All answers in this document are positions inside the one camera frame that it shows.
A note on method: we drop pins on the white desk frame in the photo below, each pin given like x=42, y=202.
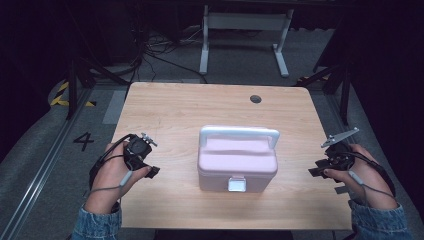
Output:
x=245, y=40

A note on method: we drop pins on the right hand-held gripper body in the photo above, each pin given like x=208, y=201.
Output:
x=336, y=151

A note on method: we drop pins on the pink storage box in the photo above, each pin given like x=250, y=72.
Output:
x=237, y=160

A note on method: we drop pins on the person's left hand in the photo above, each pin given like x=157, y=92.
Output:
x=113, y=178

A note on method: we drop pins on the right denim sleeve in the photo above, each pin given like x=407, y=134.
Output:
x=380, y=222

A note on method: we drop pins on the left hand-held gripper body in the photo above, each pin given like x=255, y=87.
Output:
x=137, y=150

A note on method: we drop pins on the black metal stand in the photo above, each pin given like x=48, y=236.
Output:
x=336, y=80
x=81, y=73

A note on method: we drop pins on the person's right hand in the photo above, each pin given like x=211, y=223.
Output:
x=365, y=181

